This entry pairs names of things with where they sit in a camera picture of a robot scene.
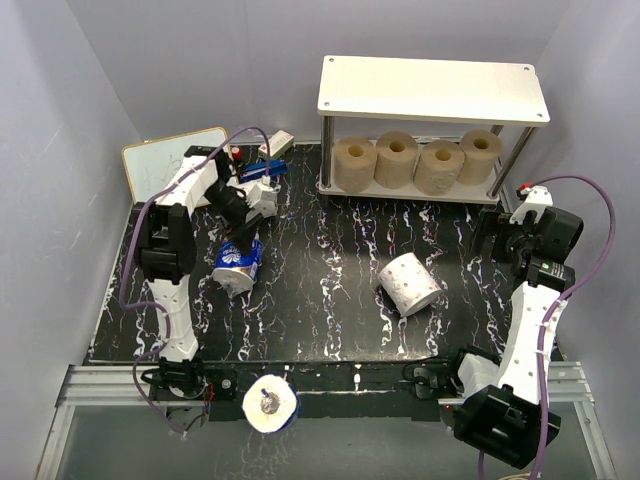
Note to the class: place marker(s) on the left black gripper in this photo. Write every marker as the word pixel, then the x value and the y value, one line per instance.
pixel 243 238

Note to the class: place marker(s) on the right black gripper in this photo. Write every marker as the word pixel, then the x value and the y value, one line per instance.
pixel 490 223

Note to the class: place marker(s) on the blue roll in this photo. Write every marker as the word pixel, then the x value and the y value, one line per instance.
pixel 271 404
pixel 235 272

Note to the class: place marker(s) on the white red-dotted roll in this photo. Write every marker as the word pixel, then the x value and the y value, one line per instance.
pixel 408 283
pixel 252 213

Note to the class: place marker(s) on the brown roll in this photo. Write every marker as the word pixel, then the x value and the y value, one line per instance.
pixel 438 167
pixel 354 164
pixel 481 149
pixel 397 153

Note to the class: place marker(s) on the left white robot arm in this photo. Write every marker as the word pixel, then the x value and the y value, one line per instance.
pixel 164 249

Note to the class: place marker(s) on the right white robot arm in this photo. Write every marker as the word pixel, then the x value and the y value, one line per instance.
pixel 502 415

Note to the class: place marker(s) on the white two-tier shelf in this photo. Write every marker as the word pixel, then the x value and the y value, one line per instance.
pixel 436 91

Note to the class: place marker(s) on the blue stapler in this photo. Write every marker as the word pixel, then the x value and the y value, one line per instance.
pixel 257 171

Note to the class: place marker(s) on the small red cap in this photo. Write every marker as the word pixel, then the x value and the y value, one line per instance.
pixel 237 153

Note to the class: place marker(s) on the white green cardboard box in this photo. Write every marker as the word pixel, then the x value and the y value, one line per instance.
pixel 277 145

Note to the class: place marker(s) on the small framed whiteboard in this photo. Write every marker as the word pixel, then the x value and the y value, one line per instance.
pixel 149 166

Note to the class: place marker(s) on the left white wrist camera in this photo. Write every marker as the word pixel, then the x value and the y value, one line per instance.
pixel 262 195

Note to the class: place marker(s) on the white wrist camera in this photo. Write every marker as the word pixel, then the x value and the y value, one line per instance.
pixel 535 199
pixel 262 195

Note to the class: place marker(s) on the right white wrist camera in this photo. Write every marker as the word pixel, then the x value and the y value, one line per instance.
pixel 535 199

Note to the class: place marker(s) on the aluminium front rail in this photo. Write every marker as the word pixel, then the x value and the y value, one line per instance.
pixel 326 390

